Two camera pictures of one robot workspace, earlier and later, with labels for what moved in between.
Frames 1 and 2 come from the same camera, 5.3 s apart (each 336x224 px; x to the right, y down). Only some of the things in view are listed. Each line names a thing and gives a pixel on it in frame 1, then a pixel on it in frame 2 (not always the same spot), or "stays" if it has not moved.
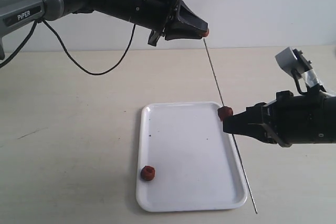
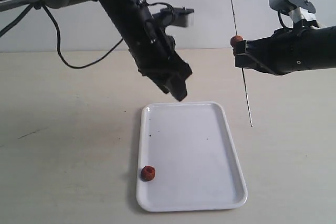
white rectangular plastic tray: (196, 163) stays
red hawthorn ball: (147, 172) stays
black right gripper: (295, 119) to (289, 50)
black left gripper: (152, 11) to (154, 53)
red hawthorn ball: (206, 33) to (235, 39)
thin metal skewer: (233, 135) to (242, 68)
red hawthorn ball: (224, 111) to (234, 49)
